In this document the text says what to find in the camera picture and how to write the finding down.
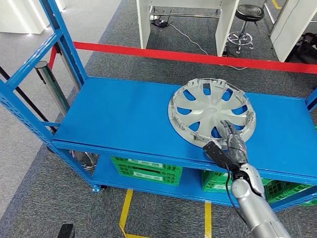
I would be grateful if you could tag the black bag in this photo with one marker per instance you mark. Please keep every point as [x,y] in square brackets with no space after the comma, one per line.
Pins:
[307,47]

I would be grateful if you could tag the yellow floor tape strip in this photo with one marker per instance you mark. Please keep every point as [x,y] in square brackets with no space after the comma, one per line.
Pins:
[276,4]
[207,220]
[126,207]

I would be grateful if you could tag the blue metal shelf rack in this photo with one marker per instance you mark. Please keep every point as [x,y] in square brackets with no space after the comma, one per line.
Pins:
[124,115]

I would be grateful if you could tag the silver plastic hubcap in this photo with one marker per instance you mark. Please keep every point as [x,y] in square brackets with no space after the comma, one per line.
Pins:
[210,111]

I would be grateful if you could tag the red barrier belt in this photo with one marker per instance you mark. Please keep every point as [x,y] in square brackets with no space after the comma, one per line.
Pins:
[173,56]

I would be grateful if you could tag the black robot foot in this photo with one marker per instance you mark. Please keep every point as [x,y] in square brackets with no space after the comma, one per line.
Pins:
[66,231]

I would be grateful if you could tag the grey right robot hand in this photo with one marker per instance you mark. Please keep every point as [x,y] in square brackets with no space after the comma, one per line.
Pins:
[236,149]

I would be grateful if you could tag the black barrier belt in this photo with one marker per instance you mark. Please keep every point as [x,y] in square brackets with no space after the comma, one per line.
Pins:
[24,97]

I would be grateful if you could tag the white desk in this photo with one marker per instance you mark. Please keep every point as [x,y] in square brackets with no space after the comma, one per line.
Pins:
[224,26]
[290,29]

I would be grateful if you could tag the chrome stanchion post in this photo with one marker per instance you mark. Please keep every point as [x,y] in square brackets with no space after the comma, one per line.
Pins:
[72,77]
[52,87]

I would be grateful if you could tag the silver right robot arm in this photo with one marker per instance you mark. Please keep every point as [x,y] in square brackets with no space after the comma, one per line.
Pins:
[257,210]

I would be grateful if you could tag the black round stool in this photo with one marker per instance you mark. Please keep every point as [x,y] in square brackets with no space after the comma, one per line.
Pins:
[249,12]

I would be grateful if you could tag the black router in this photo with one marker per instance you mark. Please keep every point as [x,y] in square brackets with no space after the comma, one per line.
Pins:
[159,23]

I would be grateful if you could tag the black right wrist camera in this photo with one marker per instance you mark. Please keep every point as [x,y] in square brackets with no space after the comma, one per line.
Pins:
[215,152]

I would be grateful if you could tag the green plastic crate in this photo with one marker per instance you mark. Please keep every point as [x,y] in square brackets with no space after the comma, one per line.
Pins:
[213,184]
[279,192]
[149,172]

